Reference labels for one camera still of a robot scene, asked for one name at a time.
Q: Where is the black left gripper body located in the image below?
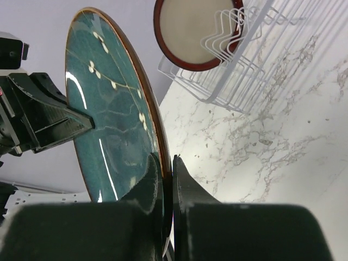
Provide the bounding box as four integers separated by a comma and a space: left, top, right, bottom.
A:
1, 32, 30, 157

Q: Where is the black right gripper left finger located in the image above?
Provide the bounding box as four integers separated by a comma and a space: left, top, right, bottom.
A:
1, 154, 163, 260

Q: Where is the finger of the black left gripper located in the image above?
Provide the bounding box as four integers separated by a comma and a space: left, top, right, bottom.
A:
9, 72, 95, 153

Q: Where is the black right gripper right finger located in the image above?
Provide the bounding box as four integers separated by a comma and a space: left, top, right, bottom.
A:
173, 156, 333, 260

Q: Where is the dark teal patterned plate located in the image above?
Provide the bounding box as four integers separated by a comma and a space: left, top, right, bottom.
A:
65, 7, 172, 250

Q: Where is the red rimmed beige plate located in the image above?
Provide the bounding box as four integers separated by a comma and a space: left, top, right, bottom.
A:
153, 1, 245, 72

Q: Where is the clear wire dish rack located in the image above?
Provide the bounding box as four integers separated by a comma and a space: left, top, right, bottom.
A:
158, 1, 312, 113

